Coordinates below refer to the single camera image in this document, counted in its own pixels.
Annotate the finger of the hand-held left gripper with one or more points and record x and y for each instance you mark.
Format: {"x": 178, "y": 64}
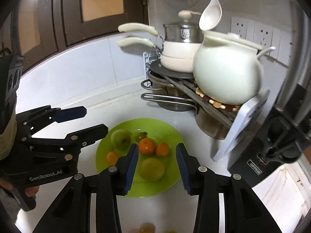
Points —
{"x": 73, "y": 112}
{"x": 92, "y": 132}

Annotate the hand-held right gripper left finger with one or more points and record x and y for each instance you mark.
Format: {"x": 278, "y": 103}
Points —
{"x": 131, "y": 170}

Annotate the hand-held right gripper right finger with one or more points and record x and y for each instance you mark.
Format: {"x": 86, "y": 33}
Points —
{"x": 184, "y": 170}

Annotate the green plate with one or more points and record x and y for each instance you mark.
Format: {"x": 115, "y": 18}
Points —
{"x": 167, "y": 174}

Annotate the yellow-green apple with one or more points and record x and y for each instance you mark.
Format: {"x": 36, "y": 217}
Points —
{"x": 151, "y": 169}

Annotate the orange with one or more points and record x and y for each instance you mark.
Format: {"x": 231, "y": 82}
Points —
{"x": 147, "y": 147}
{"x": 113, "y": 158}
{"x": 162, "y": 149}

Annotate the large green apple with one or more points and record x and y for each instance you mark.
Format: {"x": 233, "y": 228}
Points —
{"x": 120, "y": 138}

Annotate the small green fruit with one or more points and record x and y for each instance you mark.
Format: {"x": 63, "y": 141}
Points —
{"x": 140, "y": 137}

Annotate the person's left forearm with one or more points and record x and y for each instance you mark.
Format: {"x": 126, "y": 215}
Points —
{"x": 7, "y": 201}

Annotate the person's left hand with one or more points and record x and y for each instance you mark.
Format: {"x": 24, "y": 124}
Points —
{"x": 32, "y": 191}

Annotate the white and black pot rack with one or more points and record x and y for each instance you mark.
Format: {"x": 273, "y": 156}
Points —
{"x": 245, "y": 131}

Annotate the beaded wooden trivet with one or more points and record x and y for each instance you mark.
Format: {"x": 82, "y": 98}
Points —
{"x": 216, "y": 104}

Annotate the black knife block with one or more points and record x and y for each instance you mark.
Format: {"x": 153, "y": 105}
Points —
{"x": 274, "y": 138}

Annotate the brown cabinet door glass pane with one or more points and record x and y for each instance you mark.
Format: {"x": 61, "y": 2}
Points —
{"x": 48, "y": 17}

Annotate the white ceramic pot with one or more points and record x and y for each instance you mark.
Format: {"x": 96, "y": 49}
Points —
{"x": 226, "y": 72}

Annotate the stainless steel pot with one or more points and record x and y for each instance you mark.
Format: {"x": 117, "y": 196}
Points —
{"x": 175, "y": 36}

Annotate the glass lid with white knob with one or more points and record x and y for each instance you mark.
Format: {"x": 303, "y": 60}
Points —
{"x": 185, "y": 14}

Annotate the white ladle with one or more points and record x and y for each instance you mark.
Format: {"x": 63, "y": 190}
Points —
{"x": 210, "y": 17}

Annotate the white wall socket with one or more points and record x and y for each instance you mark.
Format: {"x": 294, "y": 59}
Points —
{"x": 263, "y": 32}
{"x": 241, "y": 28}
{"x": 281, "y": 43}

